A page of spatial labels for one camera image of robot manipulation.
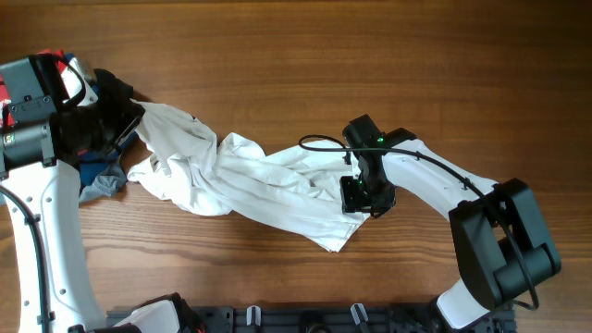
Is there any white t-shirt black print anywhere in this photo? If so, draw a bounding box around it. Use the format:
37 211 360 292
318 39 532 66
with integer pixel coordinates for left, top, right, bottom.
127 102 368 252

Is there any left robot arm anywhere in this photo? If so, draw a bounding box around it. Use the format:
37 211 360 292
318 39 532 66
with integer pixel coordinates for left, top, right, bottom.
1 54 204 332

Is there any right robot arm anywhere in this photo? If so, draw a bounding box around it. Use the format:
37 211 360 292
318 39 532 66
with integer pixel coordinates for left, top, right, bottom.
340 115 561 332

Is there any blue folded t-shirt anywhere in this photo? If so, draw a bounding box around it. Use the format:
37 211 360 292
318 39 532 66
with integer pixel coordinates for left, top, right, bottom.
61 54 143 191

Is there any light blue denim garment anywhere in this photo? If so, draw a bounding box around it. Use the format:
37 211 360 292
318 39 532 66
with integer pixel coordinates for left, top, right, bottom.
79 160 127 203

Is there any red folded t-shirt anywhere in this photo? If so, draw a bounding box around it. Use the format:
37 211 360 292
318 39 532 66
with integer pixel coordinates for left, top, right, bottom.
0 48 66 129

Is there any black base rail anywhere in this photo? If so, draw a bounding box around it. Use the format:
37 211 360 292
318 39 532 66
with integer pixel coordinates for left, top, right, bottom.
105 302 517 333

